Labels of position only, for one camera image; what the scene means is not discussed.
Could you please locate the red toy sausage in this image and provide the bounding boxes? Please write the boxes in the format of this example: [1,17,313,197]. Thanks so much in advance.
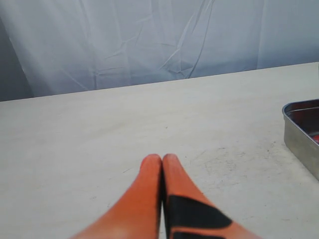
[312,134,319,144]

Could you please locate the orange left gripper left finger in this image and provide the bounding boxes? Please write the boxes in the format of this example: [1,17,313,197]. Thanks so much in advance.
[73,154,162,239]

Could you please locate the steel two-compartment lunch box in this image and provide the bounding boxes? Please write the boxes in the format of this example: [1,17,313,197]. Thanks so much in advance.
[282,99,319,179]

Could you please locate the pale blue backdrop cloth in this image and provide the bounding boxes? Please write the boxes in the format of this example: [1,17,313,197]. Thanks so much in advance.
[0,0,319,101]

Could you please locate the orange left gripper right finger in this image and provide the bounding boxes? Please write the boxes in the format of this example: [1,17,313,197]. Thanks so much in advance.
[162,154,258,239]

